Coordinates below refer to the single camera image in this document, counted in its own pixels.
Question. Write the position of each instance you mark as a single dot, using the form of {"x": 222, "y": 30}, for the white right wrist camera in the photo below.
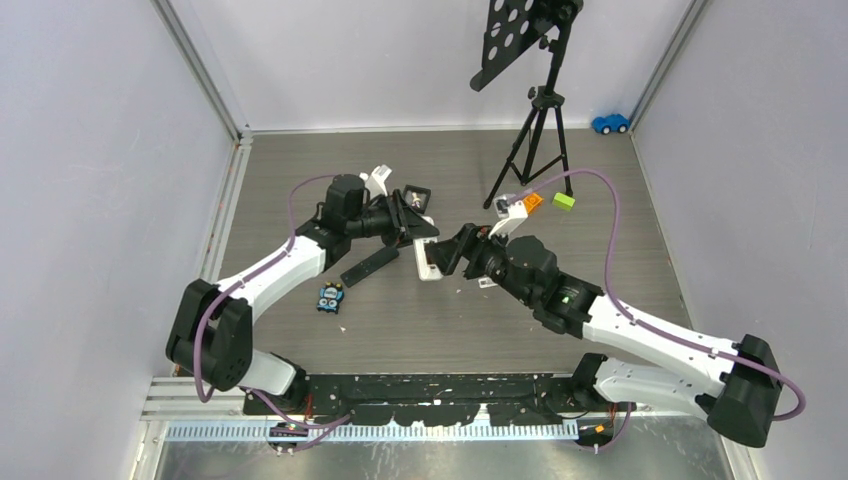
{"x": 511, "y": 212}

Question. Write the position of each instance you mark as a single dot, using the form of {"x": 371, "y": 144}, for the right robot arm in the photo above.
{"x": 731, "y": 385}

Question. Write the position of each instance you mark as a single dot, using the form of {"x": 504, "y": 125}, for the black tripod stand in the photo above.
{"x": 512, "y": 28}

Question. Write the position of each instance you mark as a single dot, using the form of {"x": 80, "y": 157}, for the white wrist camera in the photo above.
{"x": 375, "y": 182}
{"x": 511, "y": 212}

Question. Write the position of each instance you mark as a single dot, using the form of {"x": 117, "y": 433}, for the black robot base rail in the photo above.
{"x": 437, "y": 400}

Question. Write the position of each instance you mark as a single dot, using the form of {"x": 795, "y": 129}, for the white remote control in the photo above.
{"x": 427, "y": 269}

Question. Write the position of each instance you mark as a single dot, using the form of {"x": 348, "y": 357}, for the black square frame box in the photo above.
{"x": 417, "y": 198}

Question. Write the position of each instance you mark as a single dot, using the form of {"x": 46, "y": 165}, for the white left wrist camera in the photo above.
{"x": 375, "y": 182}

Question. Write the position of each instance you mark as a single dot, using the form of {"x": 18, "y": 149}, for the white battery cover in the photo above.
{"x": 486, "y": 282}

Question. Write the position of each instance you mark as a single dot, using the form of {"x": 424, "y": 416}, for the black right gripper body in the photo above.
{"x": 477, "y": 241}

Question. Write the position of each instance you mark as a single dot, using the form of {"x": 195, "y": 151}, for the orange toy brick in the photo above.
{"x": 532, "y": 202}

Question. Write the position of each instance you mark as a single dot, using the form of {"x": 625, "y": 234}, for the blue toy car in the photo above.
{"x": 613, "y": 123}

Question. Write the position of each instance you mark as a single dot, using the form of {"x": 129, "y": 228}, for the green toy brick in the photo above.
{"x": 563, "y": 201}

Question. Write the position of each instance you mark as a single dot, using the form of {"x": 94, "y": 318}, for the blue robot face toy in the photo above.
{"x": 330, "y": 298}

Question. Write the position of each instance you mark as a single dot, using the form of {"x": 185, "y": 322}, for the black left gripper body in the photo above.
{"x": 395, "y": 220}

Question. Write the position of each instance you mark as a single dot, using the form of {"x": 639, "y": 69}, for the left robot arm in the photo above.
{"x": 212, "y": 334}

